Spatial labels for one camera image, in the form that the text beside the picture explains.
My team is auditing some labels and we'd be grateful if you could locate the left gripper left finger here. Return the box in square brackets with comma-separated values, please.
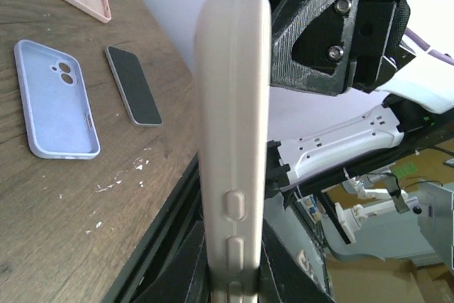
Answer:
[135, 221, 209, 303]

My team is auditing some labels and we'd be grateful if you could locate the black phone right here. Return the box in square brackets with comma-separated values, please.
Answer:
[106, 46, 162, 127]

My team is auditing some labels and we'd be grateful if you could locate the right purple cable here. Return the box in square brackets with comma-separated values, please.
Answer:
[404, 28, 454, 68]

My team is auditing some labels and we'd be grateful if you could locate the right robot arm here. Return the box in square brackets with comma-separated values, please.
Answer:
[266, 0, 453, 198]

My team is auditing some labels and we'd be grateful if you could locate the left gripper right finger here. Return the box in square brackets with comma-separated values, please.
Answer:
[258, 221, 333, 303]

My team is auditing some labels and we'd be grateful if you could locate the lavender phone case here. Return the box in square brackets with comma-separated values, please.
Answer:
[13, 39, 101, 160]

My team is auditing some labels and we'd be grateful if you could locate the beige phone case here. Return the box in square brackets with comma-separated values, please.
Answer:
[194, 0, 271, 302]

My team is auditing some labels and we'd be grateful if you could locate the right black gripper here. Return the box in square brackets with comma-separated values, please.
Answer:
[269, 0, 410, 96]

